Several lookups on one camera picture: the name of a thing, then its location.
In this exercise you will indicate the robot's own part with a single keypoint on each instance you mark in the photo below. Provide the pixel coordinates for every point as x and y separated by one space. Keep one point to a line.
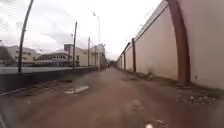
149 126

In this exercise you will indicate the brown dirt road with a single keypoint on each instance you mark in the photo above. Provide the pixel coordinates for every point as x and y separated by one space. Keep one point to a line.
113 100

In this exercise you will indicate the low dark wall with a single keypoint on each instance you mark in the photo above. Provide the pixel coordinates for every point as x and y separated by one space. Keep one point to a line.
26 80

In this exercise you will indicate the beige wall with brown pillars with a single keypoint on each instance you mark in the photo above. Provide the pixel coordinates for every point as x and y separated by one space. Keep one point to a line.
156 46

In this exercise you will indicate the low building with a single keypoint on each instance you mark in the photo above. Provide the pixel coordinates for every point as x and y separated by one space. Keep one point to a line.
53 58

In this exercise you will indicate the white building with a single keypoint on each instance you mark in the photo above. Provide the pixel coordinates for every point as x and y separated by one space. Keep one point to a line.
26 53

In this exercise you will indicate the pile of rubble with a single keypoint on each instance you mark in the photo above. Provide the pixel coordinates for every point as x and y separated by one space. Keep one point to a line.
200 99

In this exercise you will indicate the pale building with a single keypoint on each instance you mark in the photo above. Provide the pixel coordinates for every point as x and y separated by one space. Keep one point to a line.
83 55

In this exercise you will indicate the pale flat slab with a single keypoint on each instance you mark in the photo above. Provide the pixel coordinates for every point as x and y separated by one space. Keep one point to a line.
77 89

